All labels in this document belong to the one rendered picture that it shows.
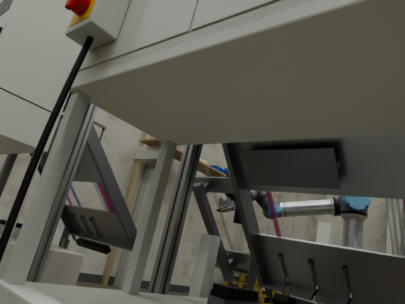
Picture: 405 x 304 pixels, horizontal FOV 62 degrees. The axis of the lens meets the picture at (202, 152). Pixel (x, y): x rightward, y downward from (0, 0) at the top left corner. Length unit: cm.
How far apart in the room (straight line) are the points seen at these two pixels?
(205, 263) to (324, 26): 116
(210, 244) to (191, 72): 99
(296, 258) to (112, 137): 456
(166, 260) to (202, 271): 49
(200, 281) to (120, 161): 430
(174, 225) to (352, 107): 59
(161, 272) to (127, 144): 478
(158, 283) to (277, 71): 67
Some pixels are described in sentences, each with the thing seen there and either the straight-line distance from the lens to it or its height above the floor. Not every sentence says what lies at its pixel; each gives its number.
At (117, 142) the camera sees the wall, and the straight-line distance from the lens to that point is 556.
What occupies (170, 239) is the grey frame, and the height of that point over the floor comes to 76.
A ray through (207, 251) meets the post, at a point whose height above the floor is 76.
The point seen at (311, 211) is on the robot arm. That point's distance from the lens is 182.
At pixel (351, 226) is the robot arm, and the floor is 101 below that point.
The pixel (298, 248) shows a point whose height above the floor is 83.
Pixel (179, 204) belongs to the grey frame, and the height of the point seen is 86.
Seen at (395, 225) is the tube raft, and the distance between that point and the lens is 106.
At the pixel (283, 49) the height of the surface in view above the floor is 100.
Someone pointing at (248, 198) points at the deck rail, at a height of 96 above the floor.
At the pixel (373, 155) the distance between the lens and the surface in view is 97.
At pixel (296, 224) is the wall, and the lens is 947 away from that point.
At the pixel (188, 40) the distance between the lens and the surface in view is 51.
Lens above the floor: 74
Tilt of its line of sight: 17 degrees up
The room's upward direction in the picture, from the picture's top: 13 degrees clockwise
